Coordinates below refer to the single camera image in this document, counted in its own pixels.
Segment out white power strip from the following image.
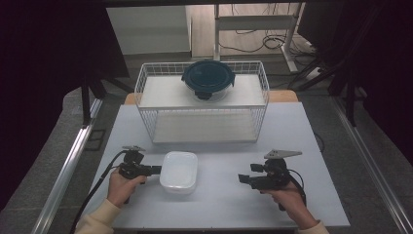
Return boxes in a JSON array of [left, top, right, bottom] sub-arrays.
[[305, 66, 322, 81]]

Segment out person's left hand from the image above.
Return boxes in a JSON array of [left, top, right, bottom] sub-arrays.
[[106, 169, 148, 209]]

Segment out hand-held gripper black cable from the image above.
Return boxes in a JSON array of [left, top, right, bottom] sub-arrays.
[[69, 149, 129, 234], [286, 169, 308, 210]]

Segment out round container dark blue lid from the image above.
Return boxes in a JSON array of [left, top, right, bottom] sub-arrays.
[[180, 59, 237, 102]]

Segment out right hand-held gripper black cable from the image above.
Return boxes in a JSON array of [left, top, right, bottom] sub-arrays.
[[286, 169, 308, 210]]

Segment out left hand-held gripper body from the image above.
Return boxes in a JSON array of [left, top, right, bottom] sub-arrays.
[[118, 145, 146, 180]]

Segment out black metal stand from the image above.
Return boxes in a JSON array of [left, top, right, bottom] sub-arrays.
[[79, 74, 134, 128]]

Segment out white wire shelf rack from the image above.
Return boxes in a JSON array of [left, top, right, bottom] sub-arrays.
[[133, 60, 271, 144]]

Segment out left hand-held gripper black cable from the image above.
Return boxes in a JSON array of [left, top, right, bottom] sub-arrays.
[[69, 149, 129, 234]]

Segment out aluminium rail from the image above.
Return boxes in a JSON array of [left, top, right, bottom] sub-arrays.
[[330, 96, 413, 234], [30, 97, 104, 234]]

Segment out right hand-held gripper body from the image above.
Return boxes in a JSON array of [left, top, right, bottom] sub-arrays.
[[251, 149, 303, 191]]

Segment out black floor cables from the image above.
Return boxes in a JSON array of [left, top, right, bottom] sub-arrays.
[[217, 3, 319, 57]]

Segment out white metal desk frame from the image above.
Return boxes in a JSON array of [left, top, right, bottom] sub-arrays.
[[212, 3, 306, 73]]

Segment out person's right hand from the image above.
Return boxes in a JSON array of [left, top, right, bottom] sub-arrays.
[[259, 181, 320, 230]]

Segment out white rectangular plastic container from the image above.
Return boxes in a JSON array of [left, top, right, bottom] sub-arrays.
[[159, 150, 199, 195]]

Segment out white cabinet panel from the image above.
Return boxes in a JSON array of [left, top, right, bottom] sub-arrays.
[[106, 5, 193, 56]]

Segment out black square floor frame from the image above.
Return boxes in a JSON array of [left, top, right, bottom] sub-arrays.
[[85, 129, 106, 152]]

